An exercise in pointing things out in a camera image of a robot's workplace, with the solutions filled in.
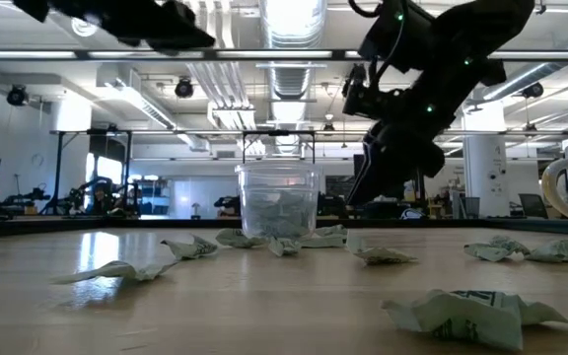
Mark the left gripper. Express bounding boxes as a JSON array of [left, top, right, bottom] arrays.
[[49, 0, 216, 53]]

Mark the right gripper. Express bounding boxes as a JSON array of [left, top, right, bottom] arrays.
[[346, 122, 446, 206]]

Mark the green sweetener packet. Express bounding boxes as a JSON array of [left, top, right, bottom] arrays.
[[525, 238, 568, 264], [245, 189, 280, 240], [276, 189, 313, 240], [380, 289, 568, 352], [214, 228, 269, 249], [160, 234, 220, 261], [345, 231, 418, 266], [297, 235, 347, 249], [267, 236, 301, 258], [51, 260, 179, 286], [315, 224, 349, 238], [463, 235, 532, 263]]

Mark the black ceiling spotlight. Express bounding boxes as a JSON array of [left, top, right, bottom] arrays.
[[174, 77, 195, 100], [521, 81, 545, 100], [6, 84, 30, 107]]

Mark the clear plastic tub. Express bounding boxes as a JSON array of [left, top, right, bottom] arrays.
[[235, 162, 322, 242]]

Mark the dark waste bin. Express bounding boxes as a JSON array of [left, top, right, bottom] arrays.
[[463, 196, 481, 220]]

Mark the white round column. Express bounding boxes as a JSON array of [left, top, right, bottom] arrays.
[[462, 106, 508, 219]]

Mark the black office chair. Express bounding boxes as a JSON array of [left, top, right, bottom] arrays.
[[518, 192, 550, 220]]

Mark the black metal stand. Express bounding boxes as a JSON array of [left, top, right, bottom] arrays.
[[54, 128, 135, 218]]

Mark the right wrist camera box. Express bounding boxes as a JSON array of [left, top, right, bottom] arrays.
[[341, 63, 403, 119]]

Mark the black overhead frame beam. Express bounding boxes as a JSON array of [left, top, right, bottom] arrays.
[[0, 47, 568, 63]]

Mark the silver ceiling air duct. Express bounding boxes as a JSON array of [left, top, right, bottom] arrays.
[[258, 0, 328, 103]]

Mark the black metal table frame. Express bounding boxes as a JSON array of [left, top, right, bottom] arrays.
[[0, 216, 568, 238]]

